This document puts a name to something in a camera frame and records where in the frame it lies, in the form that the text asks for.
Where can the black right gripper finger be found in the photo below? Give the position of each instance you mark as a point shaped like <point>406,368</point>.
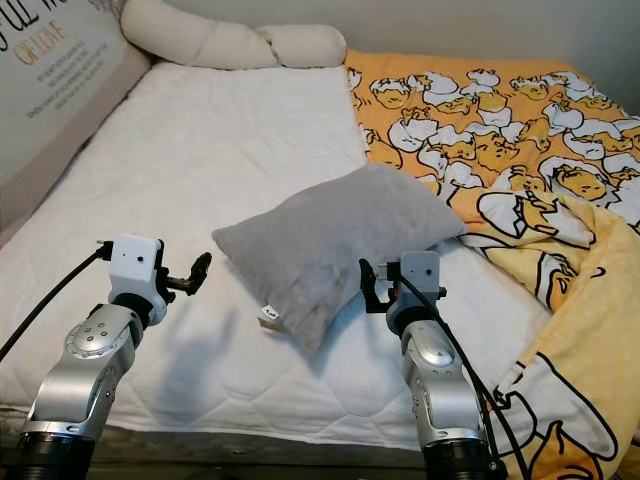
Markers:
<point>366,285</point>

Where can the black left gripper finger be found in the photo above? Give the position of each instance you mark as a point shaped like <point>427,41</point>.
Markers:
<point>202,270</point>

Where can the grey plush pillow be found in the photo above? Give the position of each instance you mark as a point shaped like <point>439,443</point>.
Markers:
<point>335,240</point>

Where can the yellow cartoon egg blanket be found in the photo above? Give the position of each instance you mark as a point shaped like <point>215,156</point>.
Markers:
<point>500,140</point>

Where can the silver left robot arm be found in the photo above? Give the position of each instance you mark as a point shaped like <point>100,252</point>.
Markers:
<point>95,365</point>

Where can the white quilted mattress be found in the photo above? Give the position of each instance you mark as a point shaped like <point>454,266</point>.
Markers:
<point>210,150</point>

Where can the beige bolster pillow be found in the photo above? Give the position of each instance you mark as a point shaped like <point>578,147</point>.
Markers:
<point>210,45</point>

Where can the grey printed headboard cushion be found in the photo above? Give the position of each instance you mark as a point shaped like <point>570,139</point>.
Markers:
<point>50,90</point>

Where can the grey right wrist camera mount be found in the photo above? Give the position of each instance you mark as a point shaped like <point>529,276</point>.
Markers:
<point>422,275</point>

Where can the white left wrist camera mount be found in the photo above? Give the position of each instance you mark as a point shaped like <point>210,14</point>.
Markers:
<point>135,262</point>

